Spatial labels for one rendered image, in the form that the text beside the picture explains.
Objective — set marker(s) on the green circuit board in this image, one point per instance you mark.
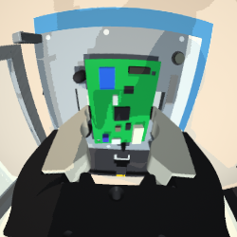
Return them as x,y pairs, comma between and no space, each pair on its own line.
121,93

